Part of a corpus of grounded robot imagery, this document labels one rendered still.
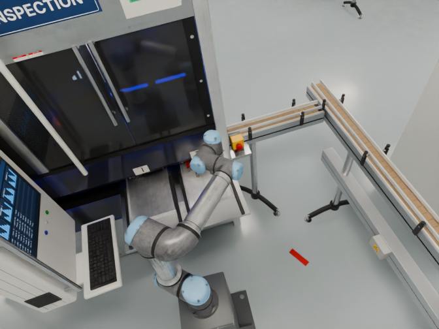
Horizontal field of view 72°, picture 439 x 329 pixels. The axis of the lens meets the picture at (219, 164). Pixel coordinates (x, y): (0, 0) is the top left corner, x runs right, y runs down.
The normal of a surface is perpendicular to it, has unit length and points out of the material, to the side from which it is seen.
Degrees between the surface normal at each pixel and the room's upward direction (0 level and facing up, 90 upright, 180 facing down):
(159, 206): 0
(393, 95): 0
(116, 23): 90
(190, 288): 7
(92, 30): 90
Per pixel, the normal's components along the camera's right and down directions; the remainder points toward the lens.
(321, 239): -0.12, -0.61
